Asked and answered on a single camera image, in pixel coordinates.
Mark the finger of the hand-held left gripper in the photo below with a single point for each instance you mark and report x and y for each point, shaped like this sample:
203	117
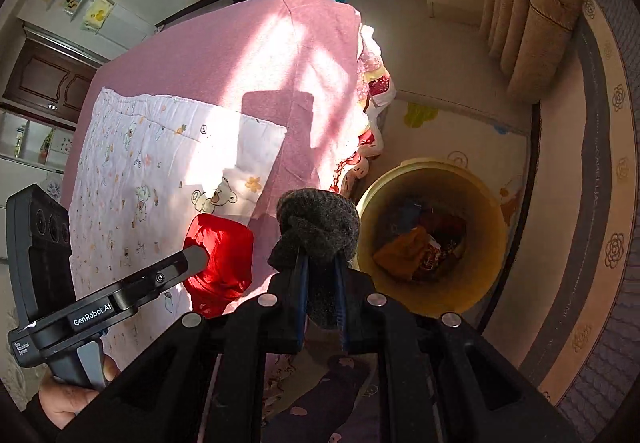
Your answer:
165	273

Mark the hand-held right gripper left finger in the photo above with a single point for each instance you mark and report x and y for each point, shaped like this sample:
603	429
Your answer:
300	308

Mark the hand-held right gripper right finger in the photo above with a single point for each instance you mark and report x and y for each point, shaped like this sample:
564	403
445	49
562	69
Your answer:
342	310

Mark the red cloth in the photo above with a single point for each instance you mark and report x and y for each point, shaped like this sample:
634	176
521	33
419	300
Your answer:
220	253

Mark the grey knit sock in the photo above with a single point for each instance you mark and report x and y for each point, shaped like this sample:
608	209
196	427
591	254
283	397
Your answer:
320	218

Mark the yellow plastic basin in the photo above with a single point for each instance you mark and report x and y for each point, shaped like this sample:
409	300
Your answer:
480	223

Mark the person's left forearm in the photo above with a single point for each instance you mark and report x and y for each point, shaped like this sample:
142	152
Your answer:
37	418

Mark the person's left hand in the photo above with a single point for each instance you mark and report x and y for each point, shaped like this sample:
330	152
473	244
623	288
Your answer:
65	398

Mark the orange cloth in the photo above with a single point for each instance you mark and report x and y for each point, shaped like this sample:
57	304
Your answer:
402	253

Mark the dark printed cloth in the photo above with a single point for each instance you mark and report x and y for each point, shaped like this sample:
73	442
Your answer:
325	398

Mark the white open cabinet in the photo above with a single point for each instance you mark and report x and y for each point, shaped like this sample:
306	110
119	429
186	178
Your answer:
30	143

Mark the red snack packet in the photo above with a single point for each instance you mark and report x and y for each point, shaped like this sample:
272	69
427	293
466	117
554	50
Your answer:
440	258

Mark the white cartoon print quilt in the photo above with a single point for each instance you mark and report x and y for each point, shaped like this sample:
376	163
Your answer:
125	148

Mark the brown wooden door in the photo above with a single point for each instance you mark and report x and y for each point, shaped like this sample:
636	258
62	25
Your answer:
45	73

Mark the cartoon floor play mat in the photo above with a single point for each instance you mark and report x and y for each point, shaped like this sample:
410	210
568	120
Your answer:
450	133

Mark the red and white printed blanket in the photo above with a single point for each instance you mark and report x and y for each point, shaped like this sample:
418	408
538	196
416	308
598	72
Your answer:
372	88

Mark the pink bed sheet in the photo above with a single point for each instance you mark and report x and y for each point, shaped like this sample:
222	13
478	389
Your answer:
225	48

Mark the yellow picture book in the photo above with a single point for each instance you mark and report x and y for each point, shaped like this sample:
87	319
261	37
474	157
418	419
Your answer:
97	13

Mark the grey floral mattress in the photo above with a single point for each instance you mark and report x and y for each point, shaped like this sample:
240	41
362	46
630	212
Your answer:
600	173

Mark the beige curtain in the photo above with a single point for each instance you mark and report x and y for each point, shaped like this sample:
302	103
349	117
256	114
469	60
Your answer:
540	23

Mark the white wall shelf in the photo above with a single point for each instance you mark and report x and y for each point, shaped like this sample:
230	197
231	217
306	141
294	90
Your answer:
125	38

